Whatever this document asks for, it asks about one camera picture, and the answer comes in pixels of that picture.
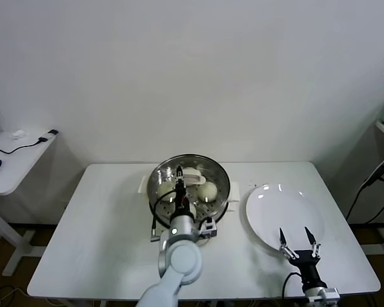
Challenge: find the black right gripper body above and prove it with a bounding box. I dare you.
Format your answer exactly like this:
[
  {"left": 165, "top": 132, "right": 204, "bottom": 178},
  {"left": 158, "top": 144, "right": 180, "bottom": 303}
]
[{"left": 290, "top": 250, "right": 328, "bottom": 289}]

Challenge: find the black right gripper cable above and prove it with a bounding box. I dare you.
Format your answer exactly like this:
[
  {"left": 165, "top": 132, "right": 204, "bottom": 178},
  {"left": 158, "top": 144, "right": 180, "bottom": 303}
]
[{"left": 281, "top": 271, "right": 303, "bottom": 301}]

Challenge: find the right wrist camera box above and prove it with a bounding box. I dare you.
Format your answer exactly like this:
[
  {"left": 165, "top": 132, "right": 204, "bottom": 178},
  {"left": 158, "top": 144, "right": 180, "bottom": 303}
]
[{"left": 308, "top": 287, "right": 340, "bottom": 303}]

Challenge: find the grey black cable dongle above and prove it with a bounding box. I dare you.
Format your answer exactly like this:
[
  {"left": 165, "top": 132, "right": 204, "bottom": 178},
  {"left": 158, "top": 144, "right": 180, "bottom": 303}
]
[{"left": 37, "top": 129, "right": 59, "bottom": 144}]

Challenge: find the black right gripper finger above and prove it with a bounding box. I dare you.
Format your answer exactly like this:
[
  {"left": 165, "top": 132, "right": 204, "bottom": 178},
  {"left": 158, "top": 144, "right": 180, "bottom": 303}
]
[
  {"left": 304, "top": 226, "right": 322, "bottom": 258},
  {"left": 278, "top": 227, "right": 299, "bottom": 260}
]

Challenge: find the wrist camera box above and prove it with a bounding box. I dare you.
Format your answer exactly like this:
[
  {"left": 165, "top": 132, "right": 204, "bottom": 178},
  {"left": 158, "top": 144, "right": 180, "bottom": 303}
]
[
  {"left": 308, "top": 287, "right": 340, "bottom": 303},
  {"left": 198, "top": 217, "right": 219, "bottom": 239}
]

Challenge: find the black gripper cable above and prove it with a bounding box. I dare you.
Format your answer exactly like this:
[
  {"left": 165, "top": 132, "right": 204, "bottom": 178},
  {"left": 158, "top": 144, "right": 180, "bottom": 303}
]
[
  {"left": 281, "top": 271, "right": 303, "bottom": 301},
  {"left": 150, "top": 188, "right": 180, "bottom": 243}
]

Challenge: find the white round plate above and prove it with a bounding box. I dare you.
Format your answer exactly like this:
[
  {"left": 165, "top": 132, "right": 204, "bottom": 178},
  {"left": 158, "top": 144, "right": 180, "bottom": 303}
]
[{"left": 241, "top": 184, "right": 326, "bottom": 256}]

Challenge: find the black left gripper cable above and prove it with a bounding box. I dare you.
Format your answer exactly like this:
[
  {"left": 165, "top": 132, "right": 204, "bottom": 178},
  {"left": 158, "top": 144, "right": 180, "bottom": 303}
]
[{"left": 150, "top": 188, "right": 180, "bottom": 243}]

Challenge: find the white side desk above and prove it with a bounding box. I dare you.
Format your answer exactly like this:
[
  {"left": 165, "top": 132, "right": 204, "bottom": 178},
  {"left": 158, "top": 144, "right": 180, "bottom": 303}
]
[{"left": 0, "top": 129, "right": 59, "bottom": 276}]

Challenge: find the small white desk object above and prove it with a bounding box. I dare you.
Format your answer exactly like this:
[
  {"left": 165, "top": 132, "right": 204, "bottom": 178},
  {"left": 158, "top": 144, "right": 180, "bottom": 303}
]
[{"left": 9, "top": 129, "right": 29, "bottom": 141}]

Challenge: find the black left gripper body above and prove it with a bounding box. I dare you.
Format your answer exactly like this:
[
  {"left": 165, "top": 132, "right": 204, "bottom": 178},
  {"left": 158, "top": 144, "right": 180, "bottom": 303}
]
[{"left": 173, "top": 188, "right": 192, "bottom": 221}]

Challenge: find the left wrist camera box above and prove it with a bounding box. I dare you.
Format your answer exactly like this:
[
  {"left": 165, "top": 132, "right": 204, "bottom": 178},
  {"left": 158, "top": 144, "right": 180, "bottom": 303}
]
[{"left": 198, "top": 217, "right": 219, "bottom": 239}]

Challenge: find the stainless steel steamer basket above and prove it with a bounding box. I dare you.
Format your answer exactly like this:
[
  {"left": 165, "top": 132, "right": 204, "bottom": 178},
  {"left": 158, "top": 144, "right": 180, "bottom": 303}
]
[{"left": 137, "top": 154, "right": 241, "bottom": 226}]

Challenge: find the dark power adapter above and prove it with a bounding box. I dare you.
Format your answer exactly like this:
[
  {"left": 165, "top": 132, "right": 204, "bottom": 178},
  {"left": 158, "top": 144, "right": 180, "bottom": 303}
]
[{"left": 362, "top": 164, "right": 384, "bottom": 189}]

